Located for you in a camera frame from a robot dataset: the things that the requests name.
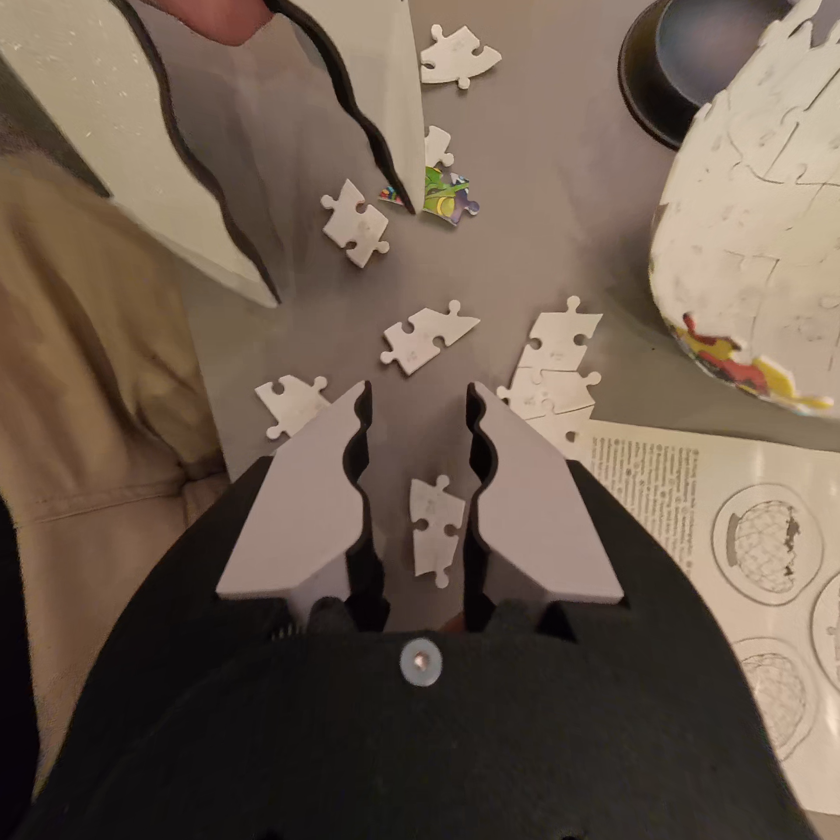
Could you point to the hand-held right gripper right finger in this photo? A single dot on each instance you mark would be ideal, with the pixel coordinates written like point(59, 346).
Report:
point(544, 525)

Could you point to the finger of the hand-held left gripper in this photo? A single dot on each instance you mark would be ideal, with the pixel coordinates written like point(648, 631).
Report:
point(387, 79)
point(98, 98)

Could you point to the white instruction leaflet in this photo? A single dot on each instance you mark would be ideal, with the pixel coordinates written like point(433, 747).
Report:
point(814, 499)

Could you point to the person's left hand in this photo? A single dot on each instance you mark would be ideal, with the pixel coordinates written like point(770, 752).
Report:
point(216, 19)

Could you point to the black puzzle ball stand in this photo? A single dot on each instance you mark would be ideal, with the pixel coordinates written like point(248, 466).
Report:
point(656, 79)

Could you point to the partly built puzzle ball shell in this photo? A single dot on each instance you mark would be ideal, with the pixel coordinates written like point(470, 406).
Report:
point(754, 229)

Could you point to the green colourful puzzle piece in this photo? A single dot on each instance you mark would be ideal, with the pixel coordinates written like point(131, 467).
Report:
point(446, 197)

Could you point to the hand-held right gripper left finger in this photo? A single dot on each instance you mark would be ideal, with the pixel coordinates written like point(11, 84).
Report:
point(295, 525)

